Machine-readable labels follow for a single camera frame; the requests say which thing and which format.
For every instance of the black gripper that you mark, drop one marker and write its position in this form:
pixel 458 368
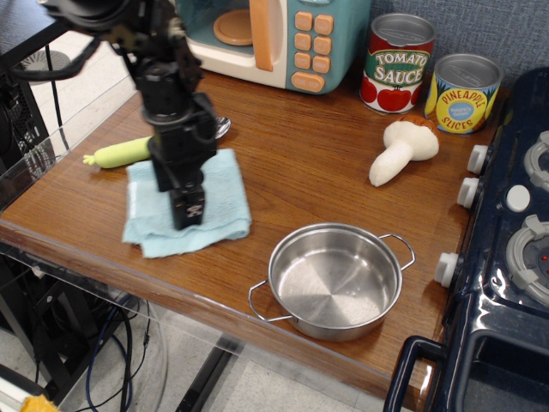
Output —
pixel 171 144

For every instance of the light blue cloth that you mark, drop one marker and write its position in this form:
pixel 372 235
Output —
pixel 149 218

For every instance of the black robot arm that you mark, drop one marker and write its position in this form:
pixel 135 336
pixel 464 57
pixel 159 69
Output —
pixel 151 38

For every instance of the plush mushroom toy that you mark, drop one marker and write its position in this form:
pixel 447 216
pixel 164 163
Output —
pixel 409 138

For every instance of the clear acrylic table guard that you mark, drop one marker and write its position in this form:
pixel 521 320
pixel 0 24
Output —
pixel 66 218

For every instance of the stainless steel pot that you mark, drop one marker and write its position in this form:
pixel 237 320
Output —
pixel 336 282

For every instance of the toy microwave oven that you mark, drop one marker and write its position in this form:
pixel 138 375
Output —
pixel 304 46

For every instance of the black desk at left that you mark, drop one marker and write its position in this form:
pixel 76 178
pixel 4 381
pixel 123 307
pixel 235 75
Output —
pixel 26 27

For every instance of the tomato sauce can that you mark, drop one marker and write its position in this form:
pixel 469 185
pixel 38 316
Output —
pixel 398 52

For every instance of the white stove knob lower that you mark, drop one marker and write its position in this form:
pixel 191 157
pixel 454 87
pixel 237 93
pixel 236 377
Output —
pixel 445 269

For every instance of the white stove knob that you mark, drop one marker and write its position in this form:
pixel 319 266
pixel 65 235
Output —
pixel 445 269
pixel 477 158
pixel 467 192

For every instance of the white stove knob middle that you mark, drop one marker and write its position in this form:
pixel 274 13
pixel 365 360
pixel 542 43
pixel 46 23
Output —
pixel 467 192

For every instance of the white stove knob upper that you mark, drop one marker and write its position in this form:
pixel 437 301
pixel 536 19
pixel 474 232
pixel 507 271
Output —
pixel 477 158

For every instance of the pineapple slices can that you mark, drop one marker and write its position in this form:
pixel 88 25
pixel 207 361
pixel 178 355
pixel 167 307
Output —
pixel 463 90

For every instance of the dark blue toy stove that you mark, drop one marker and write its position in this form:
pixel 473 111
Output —
pixel 494 352

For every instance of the spoon with green carrot handle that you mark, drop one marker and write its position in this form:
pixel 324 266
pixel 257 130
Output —
pixel 126 153

